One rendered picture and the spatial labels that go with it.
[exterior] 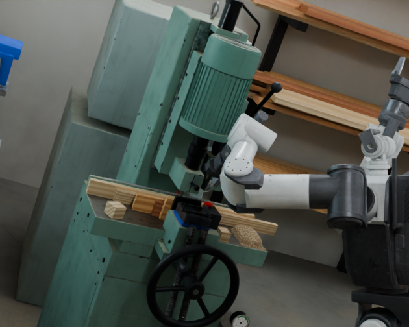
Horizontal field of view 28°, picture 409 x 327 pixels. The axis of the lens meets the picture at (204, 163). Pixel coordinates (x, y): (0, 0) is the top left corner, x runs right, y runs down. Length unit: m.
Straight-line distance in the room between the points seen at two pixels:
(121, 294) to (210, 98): 0.68
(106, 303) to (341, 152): 2.96
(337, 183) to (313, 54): 3.04
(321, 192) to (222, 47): 0.65
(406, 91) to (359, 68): 2.56
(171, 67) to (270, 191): 0.82
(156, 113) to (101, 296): 0.65
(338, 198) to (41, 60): 3.09
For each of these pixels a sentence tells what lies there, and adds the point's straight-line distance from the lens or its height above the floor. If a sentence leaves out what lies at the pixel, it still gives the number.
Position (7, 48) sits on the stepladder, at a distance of 3.14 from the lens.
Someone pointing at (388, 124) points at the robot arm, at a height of 1.44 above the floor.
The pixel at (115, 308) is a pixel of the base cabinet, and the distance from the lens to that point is 2.65.
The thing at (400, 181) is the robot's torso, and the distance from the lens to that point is 2.18.
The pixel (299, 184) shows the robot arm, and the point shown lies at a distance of 2.08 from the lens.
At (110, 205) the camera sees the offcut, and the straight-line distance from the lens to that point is 2.51.
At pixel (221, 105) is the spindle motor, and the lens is 2.54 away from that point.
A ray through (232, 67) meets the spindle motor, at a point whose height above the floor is 1.44.
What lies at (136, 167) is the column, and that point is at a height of 0.96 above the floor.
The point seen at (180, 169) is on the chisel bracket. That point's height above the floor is 1.06.
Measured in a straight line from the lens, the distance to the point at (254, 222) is 2.82.
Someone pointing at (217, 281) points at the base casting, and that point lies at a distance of 2.70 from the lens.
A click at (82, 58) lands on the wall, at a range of 4.88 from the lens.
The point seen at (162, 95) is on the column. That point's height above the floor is 1.24.
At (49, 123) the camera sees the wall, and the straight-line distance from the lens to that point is 4.98.
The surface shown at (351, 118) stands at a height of 1.08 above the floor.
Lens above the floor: 1.81
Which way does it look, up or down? 15 degrees down
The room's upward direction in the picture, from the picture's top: 20 degrees clockwise
